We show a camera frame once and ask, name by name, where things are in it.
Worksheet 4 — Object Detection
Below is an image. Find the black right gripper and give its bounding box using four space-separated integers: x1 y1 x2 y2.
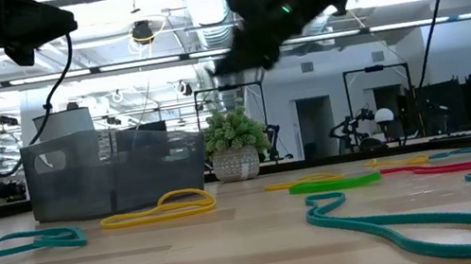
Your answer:
200 0 367 80

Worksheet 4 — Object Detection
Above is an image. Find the long ceiling light bar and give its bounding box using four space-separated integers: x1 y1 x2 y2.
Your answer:
0 2 471 99

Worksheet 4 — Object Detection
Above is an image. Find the yellow rubber band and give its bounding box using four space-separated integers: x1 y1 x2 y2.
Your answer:
263 167 346 194
363 149 430 175
96 183 219 233

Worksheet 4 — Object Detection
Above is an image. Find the long red rubber band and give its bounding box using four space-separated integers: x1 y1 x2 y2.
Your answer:
379 153 471 193

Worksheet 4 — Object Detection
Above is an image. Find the large teal rubber band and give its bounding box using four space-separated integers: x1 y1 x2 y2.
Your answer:
301 167 471 264

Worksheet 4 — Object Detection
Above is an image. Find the white globe lamp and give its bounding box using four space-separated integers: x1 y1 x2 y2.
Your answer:
372 106 396 126

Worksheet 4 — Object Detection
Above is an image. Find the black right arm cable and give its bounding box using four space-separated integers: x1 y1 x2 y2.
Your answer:
402 0 469 91

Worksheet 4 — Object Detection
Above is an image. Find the silver ventilation duct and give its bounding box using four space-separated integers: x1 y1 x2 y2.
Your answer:
180 0 257 115

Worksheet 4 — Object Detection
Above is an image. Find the green rubber band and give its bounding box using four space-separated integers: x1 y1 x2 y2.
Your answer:
287 168 384 200

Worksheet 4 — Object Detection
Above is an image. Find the black overhead camera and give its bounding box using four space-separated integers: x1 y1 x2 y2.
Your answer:
130 18 156 47

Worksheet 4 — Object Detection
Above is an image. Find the grey translucent plastic bin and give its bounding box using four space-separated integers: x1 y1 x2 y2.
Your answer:
19 111 215 229

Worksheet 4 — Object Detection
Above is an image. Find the artificial plant in speckled pot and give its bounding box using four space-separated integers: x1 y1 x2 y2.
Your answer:
197 101 278 187

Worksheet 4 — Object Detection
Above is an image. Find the white cylinder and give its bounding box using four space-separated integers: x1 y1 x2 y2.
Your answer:
30 104 101 171

